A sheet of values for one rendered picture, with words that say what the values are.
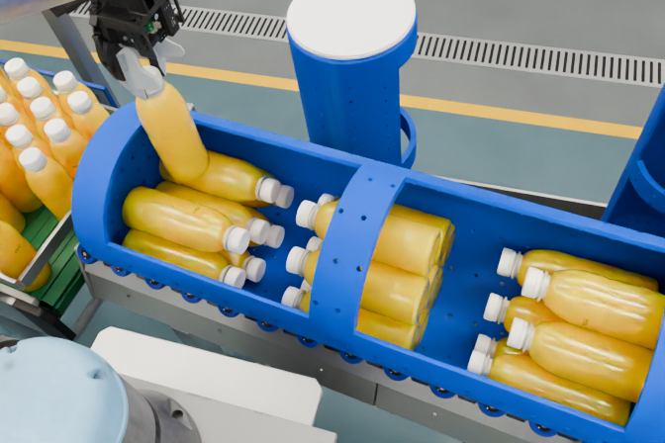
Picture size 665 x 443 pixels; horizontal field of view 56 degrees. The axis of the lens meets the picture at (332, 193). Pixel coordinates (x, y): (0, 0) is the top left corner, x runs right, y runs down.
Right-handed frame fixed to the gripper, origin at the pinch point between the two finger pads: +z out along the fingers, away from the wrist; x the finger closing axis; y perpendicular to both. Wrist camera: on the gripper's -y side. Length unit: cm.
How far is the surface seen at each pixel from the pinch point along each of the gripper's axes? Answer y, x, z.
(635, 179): 74, 65, 76
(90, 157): -9.4, -8.4, 11.0
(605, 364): 66, -10, 19
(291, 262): 22.9, -9.8, 21.0
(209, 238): 9.6, -10.6, 20.4
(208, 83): -93, 107, 132
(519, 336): 56, -10, 21
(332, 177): 20.4, 9.9, 26.7
